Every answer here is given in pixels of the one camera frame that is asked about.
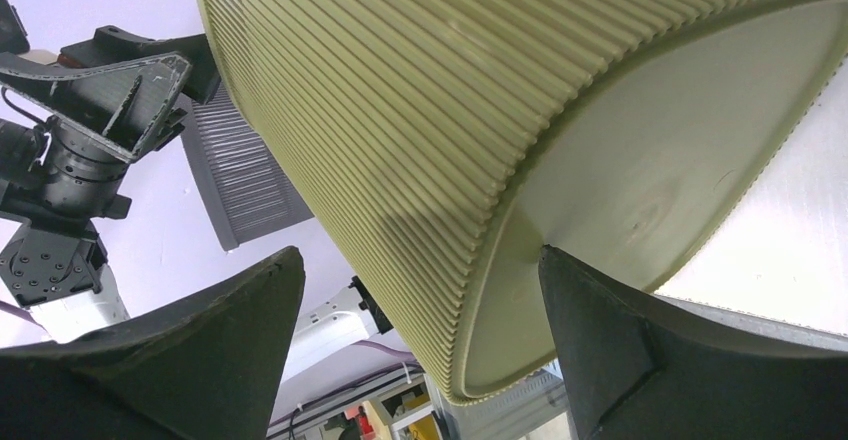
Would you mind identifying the grey mesh bin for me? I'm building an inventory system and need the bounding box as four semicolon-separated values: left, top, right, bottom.
181;85;313;251

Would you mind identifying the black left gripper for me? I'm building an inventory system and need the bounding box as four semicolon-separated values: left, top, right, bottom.
1;25;221;221

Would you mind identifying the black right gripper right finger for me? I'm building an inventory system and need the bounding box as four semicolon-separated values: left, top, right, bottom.
538;245;847;439

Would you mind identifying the white perforated plastic basket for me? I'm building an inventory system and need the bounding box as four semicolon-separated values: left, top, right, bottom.
658;66;847;335

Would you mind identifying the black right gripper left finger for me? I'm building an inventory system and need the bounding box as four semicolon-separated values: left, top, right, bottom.
1;246;306;439

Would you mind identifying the olive green mesh bin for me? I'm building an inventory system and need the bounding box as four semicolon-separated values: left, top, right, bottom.
197;0;847;405

